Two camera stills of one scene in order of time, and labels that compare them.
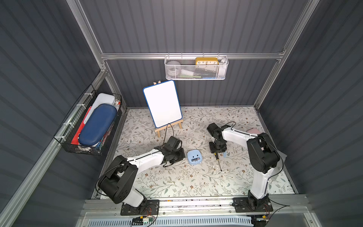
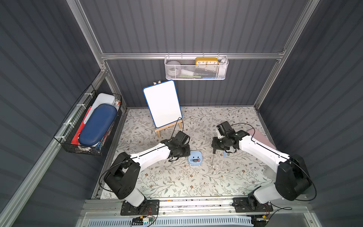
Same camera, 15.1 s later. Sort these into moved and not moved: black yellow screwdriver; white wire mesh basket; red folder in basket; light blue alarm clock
Moved: black yellow screwdriver
Not moved: light blue alarm clock; red folder in basket; white wire mesh basket
